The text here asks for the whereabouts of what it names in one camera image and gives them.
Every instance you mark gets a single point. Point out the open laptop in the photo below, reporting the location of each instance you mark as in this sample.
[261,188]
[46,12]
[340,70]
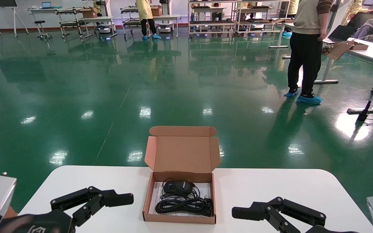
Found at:
[46,5]

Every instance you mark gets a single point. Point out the person beige sweater black trousers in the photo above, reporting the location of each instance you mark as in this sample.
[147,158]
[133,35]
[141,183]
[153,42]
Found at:
[306,51]

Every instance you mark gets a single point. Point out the seated person yellow coat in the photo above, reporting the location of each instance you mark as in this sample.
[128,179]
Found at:
[351,9]

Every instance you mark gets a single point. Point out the distant person yellow coat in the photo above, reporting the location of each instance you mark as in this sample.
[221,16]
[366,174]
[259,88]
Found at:
[293,6]

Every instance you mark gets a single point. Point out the standing person yellow coat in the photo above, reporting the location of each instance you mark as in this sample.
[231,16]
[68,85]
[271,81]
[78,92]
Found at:
[144,9]

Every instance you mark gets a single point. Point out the black laptop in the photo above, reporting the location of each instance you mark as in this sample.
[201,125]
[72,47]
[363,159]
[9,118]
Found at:
[343,32]

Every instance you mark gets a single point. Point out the white desk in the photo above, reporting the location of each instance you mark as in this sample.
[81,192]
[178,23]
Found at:
[36,9]

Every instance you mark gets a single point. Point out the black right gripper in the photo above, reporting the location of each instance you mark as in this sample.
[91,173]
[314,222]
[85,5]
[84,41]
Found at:
[319,230]

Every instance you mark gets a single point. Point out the metal shelving rack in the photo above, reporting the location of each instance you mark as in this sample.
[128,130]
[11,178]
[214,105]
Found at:
[257,21]
[212,22]

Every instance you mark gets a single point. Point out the black power adapter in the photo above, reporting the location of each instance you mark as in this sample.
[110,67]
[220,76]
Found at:
[180,186]

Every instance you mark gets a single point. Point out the black round stool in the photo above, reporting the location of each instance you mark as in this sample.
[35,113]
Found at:
[39,22]

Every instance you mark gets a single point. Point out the open flat cardboard box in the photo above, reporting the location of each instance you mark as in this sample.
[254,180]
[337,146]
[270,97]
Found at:
[337,50]

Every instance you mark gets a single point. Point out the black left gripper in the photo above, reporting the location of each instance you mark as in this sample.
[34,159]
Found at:
[37,223]

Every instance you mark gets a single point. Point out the metal trolley cart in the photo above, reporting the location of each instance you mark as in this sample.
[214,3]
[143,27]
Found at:
[129,23]
[71,23]

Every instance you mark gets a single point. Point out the brown cardboard storage box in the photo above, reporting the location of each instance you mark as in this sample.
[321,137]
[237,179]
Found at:
[181,155]

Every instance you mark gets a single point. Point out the white printed paper manual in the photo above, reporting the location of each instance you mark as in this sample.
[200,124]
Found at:
[154,197]

